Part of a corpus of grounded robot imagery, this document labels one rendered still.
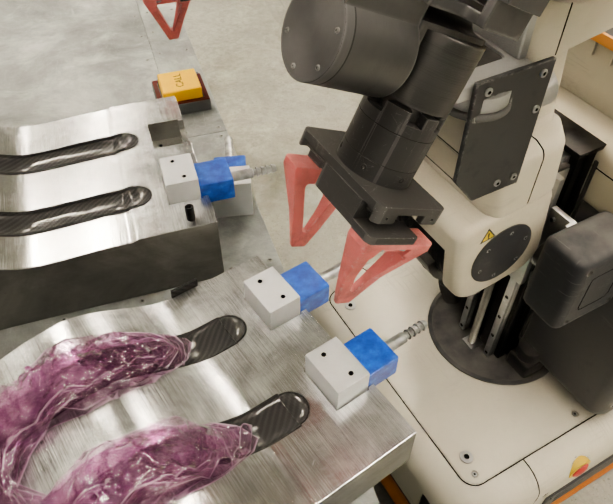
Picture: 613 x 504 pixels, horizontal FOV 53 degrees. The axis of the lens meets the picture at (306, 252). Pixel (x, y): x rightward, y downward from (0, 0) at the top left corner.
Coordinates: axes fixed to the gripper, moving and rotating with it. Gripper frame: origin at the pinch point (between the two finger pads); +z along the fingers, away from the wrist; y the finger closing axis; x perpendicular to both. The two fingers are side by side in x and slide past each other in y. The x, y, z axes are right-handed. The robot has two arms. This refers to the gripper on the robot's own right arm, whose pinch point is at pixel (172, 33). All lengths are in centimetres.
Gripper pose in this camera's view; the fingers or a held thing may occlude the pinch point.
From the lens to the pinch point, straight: 98.7
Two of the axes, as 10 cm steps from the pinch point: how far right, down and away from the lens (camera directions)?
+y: 3.0, 6.9, -6.5
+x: 9.5, -2.3, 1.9
